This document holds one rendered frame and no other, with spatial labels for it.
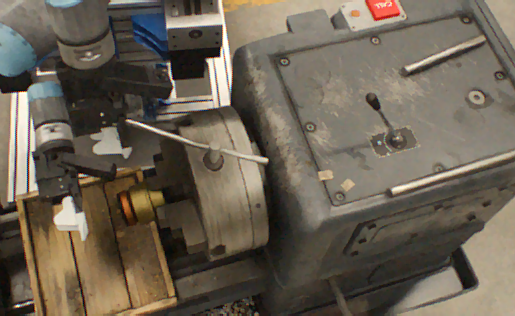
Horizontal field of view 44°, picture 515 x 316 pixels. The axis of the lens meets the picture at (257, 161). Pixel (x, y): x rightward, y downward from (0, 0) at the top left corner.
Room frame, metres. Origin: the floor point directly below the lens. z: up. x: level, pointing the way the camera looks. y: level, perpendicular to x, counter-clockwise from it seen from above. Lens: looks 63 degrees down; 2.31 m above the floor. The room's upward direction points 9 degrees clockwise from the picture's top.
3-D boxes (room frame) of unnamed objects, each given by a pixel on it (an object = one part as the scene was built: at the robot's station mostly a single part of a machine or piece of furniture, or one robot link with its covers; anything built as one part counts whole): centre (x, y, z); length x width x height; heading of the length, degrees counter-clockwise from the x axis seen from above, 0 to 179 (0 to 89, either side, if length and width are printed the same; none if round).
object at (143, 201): (0.49, 0.22, 1.08); 0.09 x 0.09 x 0.09; 27
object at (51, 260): (0.44, 0.34, 0.89); 0.36 x 0.30 x 0.04; 26
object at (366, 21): (0.94, -0.20, 1.23); 0.13 x 0.08 x 0.05; 116
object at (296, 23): (0.88, -0.07, 1.24); 0.09 x 0.08 x 0.03; 116
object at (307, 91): (0.75, -0.27, 1.06); 0.59 x 0.48 x 0.39; 116
